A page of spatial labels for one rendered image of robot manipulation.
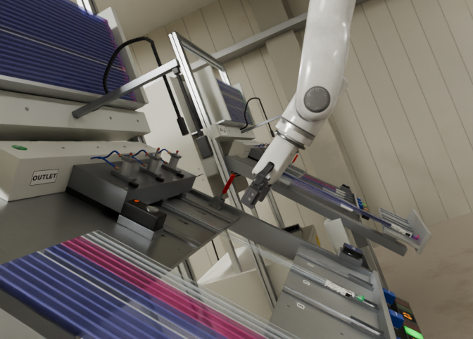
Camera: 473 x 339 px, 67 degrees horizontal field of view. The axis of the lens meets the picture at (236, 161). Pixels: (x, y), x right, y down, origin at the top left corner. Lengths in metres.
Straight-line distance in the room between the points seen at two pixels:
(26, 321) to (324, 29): 0.62
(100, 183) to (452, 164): 3.63
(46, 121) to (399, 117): 3.47
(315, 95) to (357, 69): 3.26
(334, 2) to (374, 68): 3.20
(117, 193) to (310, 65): 0.43
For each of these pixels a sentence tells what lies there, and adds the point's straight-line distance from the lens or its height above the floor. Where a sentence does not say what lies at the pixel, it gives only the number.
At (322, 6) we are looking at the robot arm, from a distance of 0.76.
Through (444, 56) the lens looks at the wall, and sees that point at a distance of 4.13.
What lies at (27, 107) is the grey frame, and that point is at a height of 1.35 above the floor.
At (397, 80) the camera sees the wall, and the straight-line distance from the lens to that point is 3.96.
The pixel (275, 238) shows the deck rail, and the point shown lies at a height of 0.88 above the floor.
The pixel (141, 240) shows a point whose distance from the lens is 0.68.
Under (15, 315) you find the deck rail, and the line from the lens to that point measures 0.45.
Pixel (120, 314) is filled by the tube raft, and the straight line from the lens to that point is 0.48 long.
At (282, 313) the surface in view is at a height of 0.84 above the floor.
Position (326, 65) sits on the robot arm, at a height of 1.20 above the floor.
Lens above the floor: 1.07
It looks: 3 degrees up
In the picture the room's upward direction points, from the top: 21 degrees counter-clockwise
